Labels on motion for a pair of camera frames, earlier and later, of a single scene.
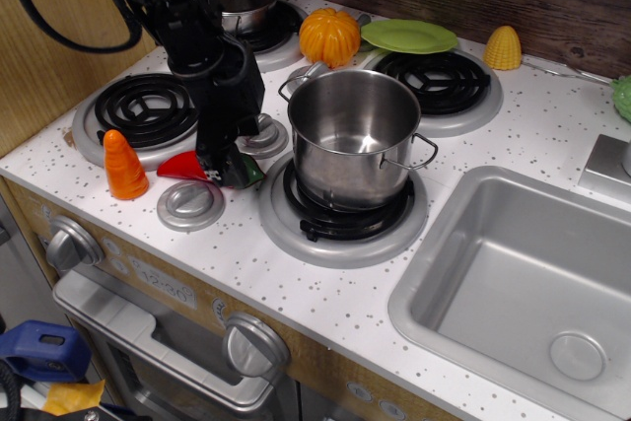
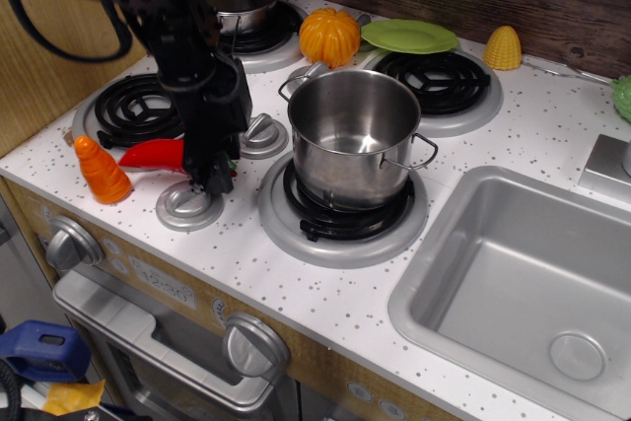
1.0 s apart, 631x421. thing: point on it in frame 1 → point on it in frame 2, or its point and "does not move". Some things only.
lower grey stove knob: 189,205 does not move
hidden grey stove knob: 302,74 does not move
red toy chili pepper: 187,164 → 164,153
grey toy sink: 523,287 does not move
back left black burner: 278,47 does not move
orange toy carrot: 126,174 → 105,178
